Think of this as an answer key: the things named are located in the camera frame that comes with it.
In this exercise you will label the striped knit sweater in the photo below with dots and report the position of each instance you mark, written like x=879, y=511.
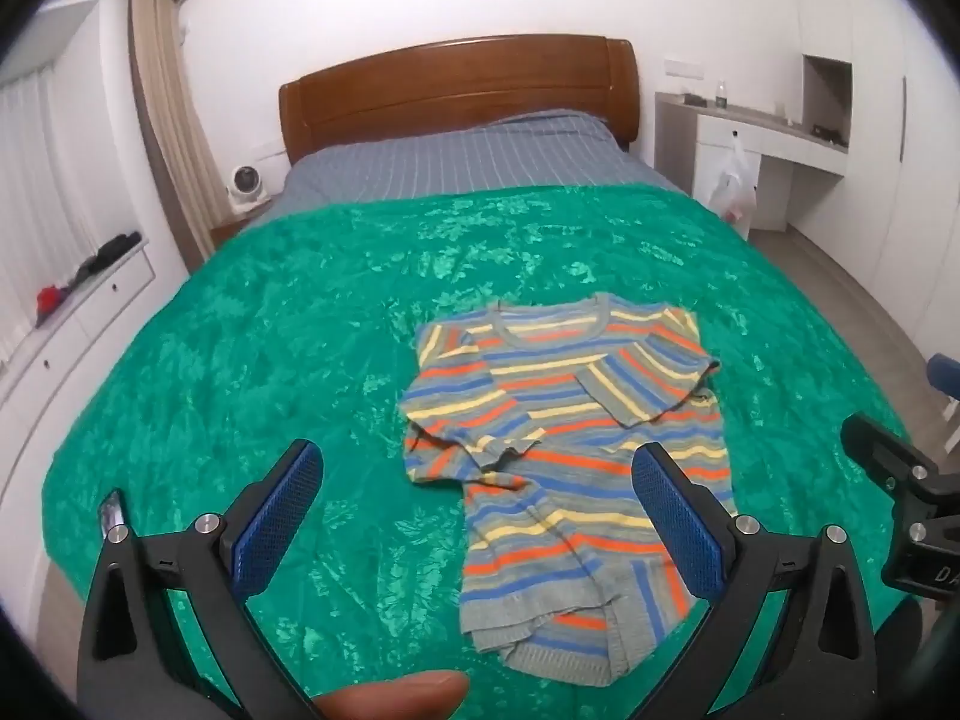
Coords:
x=555, y=465

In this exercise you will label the beige curtain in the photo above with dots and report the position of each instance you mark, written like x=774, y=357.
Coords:
x=161, y=90

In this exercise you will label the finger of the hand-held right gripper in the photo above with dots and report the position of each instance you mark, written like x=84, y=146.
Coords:
x=877, y=450

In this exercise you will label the white plastic bag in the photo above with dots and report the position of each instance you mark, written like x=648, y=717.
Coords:
x=731, y=191

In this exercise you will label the red cloth item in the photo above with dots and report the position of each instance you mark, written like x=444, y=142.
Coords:
x=49, y=300

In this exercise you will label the wooden nightstand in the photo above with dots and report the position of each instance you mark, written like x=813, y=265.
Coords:
x=234, y=225

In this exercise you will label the white wardrobe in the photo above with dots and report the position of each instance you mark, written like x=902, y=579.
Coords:
x=885, y=165

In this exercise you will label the white desk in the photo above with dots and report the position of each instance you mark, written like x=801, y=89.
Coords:
x=750, y=135

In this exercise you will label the blue chair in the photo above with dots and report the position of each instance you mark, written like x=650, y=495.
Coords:
x=946, y=375

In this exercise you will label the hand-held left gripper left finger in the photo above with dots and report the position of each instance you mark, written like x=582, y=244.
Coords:
x=277, y=517

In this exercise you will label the dark clothes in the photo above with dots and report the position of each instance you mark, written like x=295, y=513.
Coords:
x=109, y=255

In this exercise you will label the wooden headboard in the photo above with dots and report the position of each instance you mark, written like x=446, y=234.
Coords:
x=450, y=82

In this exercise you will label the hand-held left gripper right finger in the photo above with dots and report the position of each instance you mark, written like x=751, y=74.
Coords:
x=675, y=517

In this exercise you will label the grey striped bed sheet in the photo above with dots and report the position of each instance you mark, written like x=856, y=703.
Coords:
x=465, y=161

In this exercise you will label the small white fan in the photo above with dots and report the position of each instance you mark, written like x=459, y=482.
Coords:
x=243, y=184

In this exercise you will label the white window cabinet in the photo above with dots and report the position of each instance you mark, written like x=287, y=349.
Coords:
x=97, y=307

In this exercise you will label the green velvet blanket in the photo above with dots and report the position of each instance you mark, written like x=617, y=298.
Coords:
x=262, y=360

